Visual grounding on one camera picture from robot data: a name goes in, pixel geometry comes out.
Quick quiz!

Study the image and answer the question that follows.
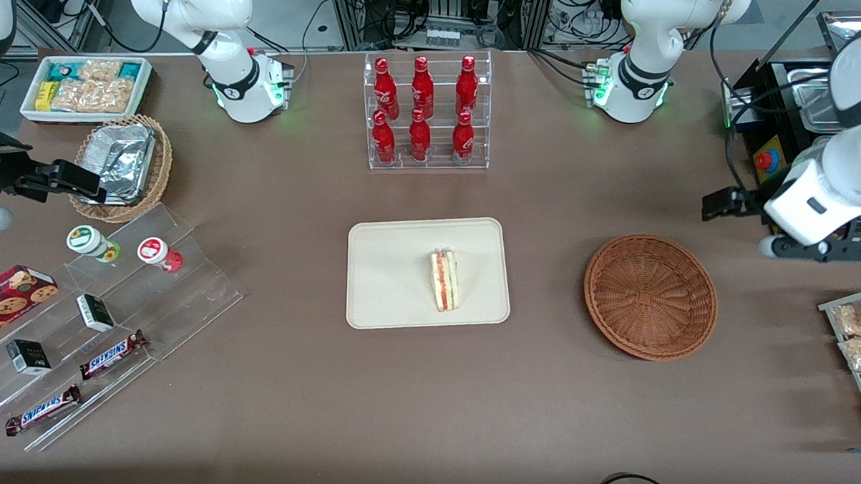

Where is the right gripper body block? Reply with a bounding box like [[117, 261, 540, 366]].
[[0, 128, 36, 195]]

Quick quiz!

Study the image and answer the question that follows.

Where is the triangular sandwich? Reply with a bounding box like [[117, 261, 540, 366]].
[[428, 248, 464, 314]]

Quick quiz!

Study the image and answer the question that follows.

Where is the light wicker basket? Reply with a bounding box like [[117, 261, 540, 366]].
[[68, 112, 174, 226]]

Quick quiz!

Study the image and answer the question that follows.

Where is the round brown wicker basket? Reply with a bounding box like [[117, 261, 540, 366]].
[[581, 231, 721, 364]]

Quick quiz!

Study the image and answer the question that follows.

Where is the beige plastic tray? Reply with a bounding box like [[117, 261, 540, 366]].
[[344, 212, 515, 336]]

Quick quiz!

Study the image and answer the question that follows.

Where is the aluminium foil container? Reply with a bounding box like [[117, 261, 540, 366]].
[[81, 121, 157, 206]]

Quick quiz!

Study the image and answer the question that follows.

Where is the black food warmer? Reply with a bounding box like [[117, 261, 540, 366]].
[[717, 5, 861, 251]]

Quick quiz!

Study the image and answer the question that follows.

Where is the green lid snack cup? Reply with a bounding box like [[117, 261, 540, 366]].
[[65, 224, 122, 263]]

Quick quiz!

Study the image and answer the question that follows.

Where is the white rectangular snack bin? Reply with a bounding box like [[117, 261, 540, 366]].
[[19, 53, 153, 127]]

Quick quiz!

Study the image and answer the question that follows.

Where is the clear bag of crackers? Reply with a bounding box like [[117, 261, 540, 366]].
[[52, 76, 135, 115], [78, 59, 123, 84]]

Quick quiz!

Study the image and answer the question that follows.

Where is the red lid snack cup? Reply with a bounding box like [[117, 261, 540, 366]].
[[137, 236, 184, 274]]

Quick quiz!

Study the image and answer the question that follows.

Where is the stainless steel pan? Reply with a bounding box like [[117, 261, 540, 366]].
[[785, 61, 850, 135]]

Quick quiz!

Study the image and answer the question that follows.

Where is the red cookie box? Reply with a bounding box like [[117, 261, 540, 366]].
[[0, 263, 62, 352]]

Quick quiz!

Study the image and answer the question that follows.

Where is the small black box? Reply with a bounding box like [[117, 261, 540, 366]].
[[75, 294, 117, 334], [5, 338, 53, 377]]

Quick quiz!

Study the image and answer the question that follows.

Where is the clear acrylic stepped shelf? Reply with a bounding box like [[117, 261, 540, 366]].
[[0, 197, 247, 460]]

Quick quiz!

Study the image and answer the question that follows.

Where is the Snickers chocolate bar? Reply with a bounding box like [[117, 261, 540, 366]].
[[78, 328, 149, 383], [5, 381, 83, 440]]

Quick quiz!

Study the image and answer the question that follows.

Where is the red cola bottle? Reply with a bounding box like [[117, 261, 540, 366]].
[[454, 54, 480, 119], [371, 110, 399, 165], [451, 110, 477, 165], [409, 55, 437, 121], [371, 57, 402, 121], [407, 109, 433, 163]]

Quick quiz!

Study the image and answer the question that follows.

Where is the clear acrylic bottle rack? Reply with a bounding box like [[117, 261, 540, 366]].
[[360, 47, 494, 175]]

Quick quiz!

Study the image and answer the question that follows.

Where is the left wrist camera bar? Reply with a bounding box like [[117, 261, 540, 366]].
[[757, 233, 861, 264]]

